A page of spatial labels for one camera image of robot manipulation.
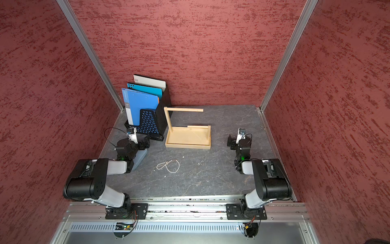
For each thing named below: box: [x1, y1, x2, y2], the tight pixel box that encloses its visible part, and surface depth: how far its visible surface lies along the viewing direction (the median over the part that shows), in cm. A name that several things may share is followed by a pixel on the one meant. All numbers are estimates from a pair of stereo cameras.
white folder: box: [133, 74, 167, 91], surface depth 100 cm
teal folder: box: [126, 82, 163, 99], surface depth 94 cm
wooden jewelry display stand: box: [164, 106, 212, 150], surface depth 105 cm
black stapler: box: [149, 135, 165, 142], surface depth 102 cm
